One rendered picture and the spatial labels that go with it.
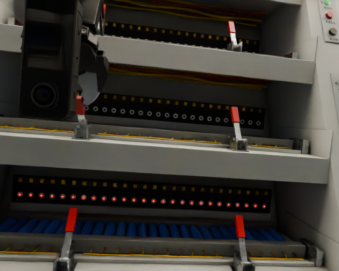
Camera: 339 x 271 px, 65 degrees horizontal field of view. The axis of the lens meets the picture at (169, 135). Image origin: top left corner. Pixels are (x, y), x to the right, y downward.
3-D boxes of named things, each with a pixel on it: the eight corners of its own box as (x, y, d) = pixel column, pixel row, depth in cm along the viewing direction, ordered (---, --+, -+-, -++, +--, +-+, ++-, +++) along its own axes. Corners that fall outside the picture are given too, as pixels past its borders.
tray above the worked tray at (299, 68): (312, 84, 53) (320, 13, 52) (-15, 48, 45) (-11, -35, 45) (265, 93, 73) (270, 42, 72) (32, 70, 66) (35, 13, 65)
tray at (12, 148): (327, 184, 47) (333, 130, 46) (-48, 161, 39) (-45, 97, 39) (270, 164, 66) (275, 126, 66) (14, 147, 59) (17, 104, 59)
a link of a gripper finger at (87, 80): (109, 80, 43) (101, 36, 35) (105, 112, 40) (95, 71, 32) (90, 79, 43) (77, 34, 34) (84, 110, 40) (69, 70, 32)
